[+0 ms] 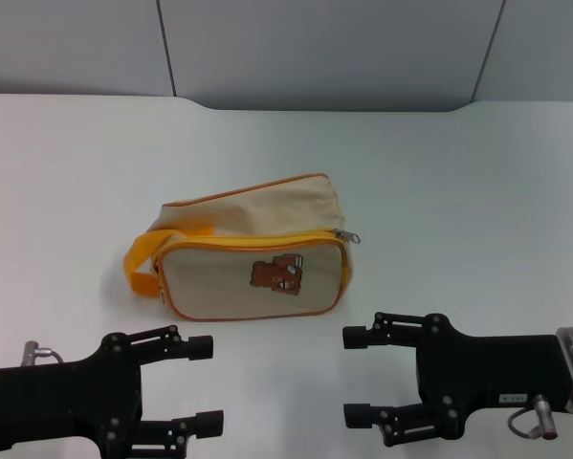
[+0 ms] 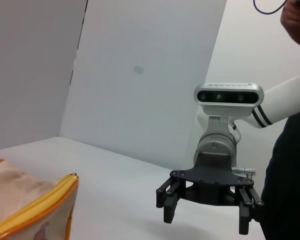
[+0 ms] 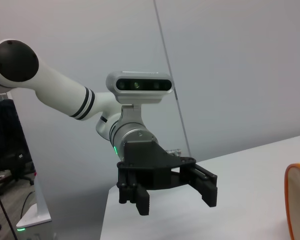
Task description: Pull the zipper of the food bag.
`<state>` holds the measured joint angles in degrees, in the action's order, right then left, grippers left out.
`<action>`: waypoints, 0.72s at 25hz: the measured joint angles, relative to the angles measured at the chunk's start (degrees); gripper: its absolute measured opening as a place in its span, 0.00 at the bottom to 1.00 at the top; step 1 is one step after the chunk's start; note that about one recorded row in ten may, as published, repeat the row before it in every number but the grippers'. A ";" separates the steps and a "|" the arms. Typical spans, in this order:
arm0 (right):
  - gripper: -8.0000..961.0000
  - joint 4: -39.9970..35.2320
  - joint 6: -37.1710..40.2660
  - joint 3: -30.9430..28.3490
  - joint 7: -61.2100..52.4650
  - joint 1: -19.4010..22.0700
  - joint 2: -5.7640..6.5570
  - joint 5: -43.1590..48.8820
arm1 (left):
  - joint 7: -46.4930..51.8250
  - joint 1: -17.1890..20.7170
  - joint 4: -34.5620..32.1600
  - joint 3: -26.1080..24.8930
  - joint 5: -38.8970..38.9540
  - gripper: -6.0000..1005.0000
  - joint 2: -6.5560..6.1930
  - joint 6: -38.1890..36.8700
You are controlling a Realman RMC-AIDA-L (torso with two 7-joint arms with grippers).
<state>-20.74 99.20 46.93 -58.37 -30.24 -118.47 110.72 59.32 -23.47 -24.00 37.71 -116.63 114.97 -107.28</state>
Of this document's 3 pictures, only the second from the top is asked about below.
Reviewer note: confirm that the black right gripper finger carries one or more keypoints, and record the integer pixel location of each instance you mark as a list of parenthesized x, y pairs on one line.
[(169, 207), (245, 215)]

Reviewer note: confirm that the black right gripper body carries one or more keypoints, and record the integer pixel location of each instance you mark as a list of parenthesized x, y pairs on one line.
[(212, 180)]

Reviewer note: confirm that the beige food bag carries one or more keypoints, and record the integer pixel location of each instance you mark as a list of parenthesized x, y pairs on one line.
[(27, 200)]

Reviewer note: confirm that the person's bare hand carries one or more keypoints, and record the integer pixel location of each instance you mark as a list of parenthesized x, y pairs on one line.
[(293, 13)]

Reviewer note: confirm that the person in dark clothing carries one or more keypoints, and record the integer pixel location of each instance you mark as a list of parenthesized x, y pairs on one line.
[(290, 180)]

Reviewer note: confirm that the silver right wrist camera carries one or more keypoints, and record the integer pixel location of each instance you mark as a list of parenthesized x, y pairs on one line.
[(228, 96)]

